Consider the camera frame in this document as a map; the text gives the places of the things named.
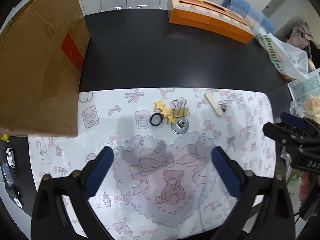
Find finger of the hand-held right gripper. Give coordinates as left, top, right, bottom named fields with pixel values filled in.
left=280, top=112, right=320, bottom=132
left=262, top=122, right=320, bottom=152

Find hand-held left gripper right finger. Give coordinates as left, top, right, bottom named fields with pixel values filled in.
left=211, top=146, right=297, bottom=240

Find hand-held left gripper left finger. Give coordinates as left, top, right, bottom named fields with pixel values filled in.
left=30, top=146, right=115, bottom=240

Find silver metal disc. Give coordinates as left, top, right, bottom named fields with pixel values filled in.
left=171, top=117, right=190, bottom=134

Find black ring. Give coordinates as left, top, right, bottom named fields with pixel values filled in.
left=150, top=114, right=163, bottom=127

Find gold binder clip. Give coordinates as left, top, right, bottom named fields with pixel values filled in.
left=171, top=99, right=188, bottom=117

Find yellow star hair clip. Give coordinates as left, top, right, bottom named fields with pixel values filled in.
left=154, top=100, right=178, bottom=125

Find brown cardboard box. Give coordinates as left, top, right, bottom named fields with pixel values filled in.
left=0, top=0, right=91, bottom=138

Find cream artificial flowers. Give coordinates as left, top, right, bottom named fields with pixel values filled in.
left=301, top=94, right=320, bottom=124

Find printed paper sheet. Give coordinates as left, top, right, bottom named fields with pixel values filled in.
left=287, top=68, right=320, bottom=105

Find white printed table mat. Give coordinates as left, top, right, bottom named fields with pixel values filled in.
left=28, top=87, right=277, bottom=240

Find white plastic bag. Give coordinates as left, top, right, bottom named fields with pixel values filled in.
left=252, top=25, right=309, bottom=81

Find pink clothes heap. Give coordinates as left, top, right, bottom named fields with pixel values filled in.
left=286, top=22, right=314, bottom=49

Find small black device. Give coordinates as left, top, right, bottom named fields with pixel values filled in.
left=4, top=185, right=23, bottom=207

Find small white device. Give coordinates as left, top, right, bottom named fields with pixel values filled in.
left=5, top=148, right=16, bottom=167

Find small blue packet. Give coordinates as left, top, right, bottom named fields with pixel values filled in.
left=1, top=162, right=15, bottom=186

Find orange tissue box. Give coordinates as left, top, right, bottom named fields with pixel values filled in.
left=167, top=0, right=255, bottom=44

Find blue folded towel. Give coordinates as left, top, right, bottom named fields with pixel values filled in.
left=220, top=0, right=275, bottom=34

